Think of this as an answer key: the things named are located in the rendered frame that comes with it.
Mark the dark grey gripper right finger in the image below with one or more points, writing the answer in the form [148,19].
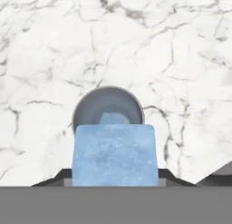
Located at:
[165,177]

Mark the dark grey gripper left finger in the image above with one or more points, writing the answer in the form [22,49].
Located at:
[64,177]

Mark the pale blue ice cube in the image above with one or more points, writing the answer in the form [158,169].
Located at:
[114,118]
[114,155]

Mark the grey glass of water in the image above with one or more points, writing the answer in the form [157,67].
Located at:
[105,105]

